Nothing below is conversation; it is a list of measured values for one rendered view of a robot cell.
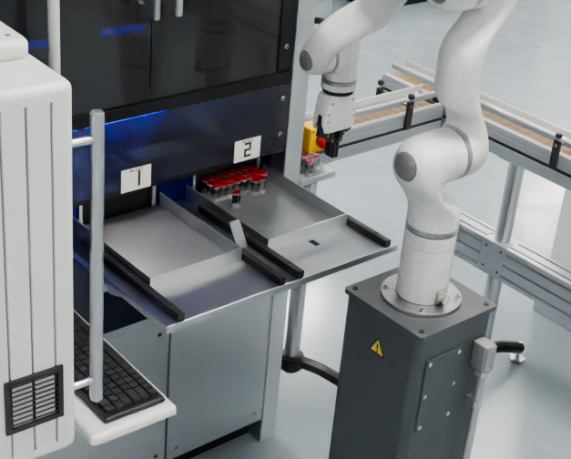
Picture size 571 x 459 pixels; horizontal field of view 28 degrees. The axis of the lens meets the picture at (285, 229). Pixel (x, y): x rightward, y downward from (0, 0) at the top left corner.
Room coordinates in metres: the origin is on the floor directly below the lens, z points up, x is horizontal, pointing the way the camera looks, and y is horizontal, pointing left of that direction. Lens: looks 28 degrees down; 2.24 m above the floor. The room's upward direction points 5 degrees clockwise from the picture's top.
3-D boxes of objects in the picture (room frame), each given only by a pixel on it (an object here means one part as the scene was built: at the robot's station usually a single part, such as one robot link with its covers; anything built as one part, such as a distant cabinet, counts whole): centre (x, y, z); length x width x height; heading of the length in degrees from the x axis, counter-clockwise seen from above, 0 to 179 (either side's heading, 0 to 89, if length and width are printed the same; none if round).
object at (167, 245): (2.39, 0.31, 0.90); 0.34 x 0.26 x 0.04; 42
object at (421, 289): (2.30, -0.33, 0.95); 0.19 x 0.19 x 0.18
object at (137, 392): (1.99, 0.39, 0.82); 0.40 x 0.14 x 0.02; 40
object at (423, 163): (2.28, -0.31, 1.16); 0.19 x 0.12 x 0.24; 132
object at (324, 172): (2.92, -0.03, 0.87); 0.14 x 0.13 x 0.02; 42
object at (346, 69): (2.56, -0.09, 1.35); 0.09 x 0.08 x 0.13; 132
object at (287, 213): (2.62, 0.06, 0.90); 0.34 x 0.26 x 0.04; 42
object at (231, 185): (2.71, 0.13, 0.90); 0.18 x 0.02 x 0.05; 132
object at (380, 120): (3.18, -0.17, 0.92); 0.69 x 0.16 x 0.16; 132
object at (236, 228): (2.40, 0.08, 0.91); 0.14 x 0.03 x 0.06; 43
